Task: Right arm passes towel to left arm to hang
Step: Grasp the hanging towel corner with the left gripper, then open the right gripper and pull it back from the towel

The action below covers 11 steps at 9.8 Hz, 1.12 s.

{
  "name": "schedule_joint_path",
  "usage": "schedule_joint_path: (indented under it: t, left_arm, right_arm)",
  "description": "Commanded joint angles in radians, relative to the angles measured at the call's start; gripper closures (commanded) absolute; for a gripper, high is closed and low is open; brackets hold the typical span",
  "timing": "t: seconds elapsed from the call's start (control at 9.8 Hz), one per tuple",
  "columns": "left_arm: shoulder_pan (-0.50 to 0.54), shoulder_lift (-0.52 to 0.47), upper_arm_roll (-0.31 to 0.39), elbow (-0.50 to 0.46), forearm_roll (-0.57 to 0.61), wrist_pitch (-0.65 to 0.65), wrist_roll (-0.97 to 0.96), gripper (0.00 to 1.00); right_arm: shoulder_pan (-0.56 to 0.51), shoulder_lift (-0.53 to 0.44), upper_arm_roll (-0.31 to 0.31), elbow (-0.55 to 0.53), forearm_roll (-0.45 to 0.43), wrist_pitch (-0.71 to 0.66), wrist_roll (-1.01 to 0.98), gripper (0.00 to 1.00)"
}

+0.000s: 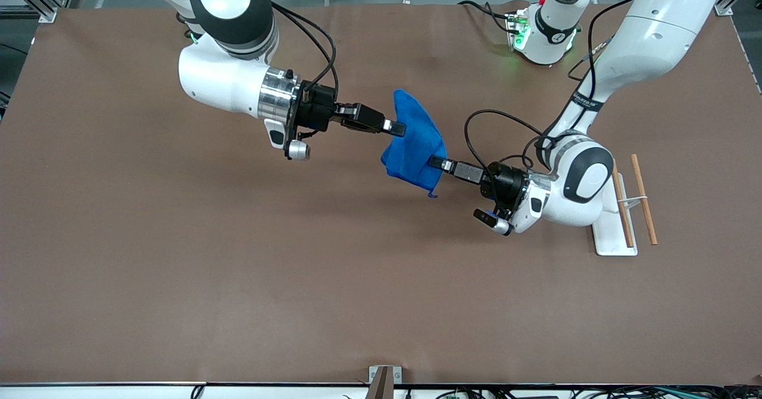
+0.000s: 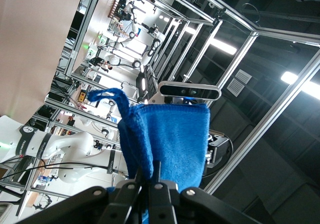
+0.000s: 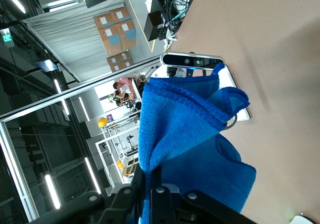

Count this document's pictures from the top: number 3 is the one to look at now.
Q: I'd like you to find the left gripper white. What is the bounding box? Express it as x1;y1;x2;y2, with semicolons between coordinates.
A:
151;67;188;79

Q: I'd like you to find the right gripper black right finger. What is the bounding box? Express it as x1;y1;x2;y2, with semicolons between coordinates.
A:
149;165;257;224

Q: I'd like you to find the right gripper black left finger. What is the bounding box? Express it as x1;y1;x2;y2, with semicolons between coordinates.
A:
29;163;150;224

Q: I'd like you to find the blue microfibre towel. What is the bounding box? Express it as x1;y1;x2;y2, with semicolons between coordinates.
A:
137;62;257;224

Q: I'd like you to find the cardboard box blue label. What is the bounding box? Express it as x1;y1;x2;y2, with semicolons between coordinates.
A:
93;12;116;31
119;50;135;68
106;55;125;73
109;7;131;25
98;25;124;57
115;20;138;51

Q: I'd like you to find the person in pink shirt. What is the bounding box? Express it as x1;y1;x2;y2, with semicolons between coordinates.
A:
112;76;137;94

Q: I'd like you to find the black computer box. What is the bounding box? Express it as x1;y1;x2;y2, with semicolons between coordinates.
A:
143;10;166;42

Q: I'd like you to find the seated person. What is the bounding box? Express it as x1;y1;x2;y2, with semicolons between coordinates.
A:
113;88;133;107

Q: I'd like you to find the black monitor panel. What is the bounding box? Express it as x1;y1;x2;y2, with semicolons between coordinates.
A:
149;0;175;18

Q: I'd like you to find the grey pleated curtain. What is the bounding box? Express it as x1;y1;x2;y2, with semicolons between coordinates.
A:
21;0;131;83

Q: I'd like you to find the brown table cover sheet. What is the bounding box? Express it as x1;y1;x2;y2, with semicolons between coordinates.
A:
163;0;320;224

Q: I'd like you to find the green exit sign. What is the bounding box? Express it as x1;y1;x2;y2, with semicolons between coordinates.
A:
0;28;15;49

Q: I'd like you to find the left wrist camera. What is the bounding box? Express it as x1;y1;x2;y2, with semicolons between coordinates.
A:
159;52;226;71

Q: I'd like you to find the tangled cable bundle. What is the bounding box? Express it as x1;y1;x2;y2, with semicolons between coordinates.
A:
162;0;201;41

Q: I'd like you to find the white shelf frame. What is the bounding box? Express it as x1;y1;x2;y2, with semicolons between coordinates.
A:
95;113;142;184

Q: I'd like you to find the black left wrist camera cable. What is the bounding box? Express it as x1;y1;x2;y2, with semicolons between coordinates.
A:
223;112;238;131

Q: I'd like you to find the aluminium cell frame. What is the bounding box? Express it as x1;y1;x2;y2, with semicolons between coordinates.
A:
0;55;162;223

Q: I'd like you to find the blue wall sign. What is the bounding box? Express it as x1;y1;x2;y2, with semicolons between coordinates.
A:
34;60;59;73

